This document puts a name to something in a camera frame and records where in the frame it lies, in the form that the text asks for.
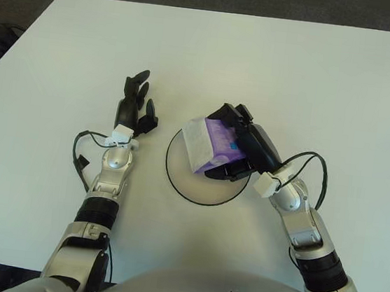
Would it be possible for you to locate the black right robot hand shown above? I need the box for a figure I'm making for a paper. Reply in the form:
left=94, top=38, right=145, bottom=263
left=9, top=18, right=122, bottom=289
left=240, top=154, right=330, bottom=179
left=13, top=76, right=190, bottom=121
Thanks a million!
left=200, top=100, right=290, bottom=187

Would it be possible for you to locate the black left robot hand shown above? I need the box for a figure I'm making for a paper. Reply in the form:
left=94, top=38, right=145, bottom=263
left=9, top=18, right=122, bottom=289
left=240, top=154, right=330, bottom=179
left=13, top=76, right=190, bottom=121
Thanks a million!
left=112, top=67, right=165, bottom=141

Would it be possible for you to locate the purple tissue paper pack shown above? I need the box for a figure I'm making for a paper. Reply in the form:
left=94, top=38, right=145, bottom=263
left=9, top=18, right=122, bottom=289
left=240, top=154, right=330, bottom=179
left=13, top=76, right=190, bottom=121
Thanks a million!
left=176, top=114, right=251, bottom=180

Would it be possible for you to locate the white plate with black rim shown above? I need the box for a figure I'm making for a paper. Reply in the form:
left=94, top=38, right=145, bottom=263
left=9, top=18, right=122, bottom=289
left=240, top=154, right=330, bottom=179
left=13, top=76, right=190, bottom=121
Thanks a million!
left=161, top=128, right=255, bottom=209

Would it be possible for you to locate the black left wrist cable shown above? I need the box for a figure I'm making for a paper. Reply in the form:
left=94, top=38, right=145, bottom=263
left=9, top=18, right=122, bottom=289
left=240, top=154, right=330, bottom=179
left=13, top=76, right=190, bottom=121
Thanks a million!
left=67, top=128, right=118, bottom=195

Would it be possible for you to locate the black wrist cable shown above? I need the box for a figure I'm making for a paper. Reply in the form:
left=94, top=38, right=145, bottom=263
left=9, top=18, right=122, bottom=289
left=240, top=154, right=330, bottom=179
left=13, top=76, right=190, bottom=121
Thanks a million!
left=67, top=128, right=118, bottom=195
left=269, top=147, right=332, bottom=211

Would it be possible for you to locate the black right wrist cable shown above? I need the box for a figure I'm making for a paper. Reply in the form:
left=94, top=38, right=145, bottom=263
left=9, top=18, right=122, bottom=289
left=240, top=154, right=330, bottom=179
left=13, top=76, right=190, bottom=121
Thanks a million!
left=269, top=147, right=332, bottom=211

